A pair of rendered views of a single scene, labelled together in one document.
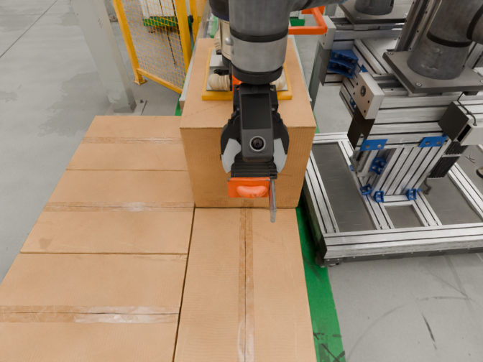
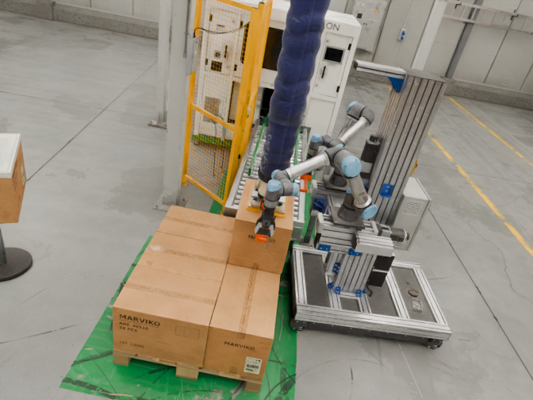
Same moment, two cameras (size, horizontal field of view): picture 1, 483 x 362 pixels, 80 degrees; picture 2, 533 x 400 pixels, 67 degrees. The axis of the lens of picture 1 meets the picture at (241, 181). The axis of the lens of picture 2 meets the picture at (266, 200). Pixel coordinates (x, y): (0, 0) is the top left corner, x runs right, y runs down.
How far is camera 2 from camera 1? 192 cm
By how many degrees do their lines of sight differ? 18
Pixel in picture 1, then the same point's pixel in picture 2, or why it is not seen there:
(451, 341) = (362, 382)
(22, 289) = (141, 278)
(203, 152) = (242, 232)
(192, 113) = (240, 214)
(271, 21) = (274, 198)
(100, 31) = (177, 151)
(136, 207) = (196, 257)
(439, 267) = (370, 345)
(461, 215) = (386, 312)
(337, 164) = (317, 268)
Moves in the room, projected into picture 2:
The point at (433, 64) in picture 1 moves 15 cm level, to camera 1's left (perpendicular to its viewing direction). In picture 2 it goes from (343, 214) to (323, 210)
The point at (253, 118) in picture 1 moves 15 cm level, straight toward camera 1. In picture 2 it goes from (266, 217) to (262, 232)
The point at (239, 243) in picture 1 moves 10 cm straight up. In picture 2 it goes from (247, 282) to (250, 272)
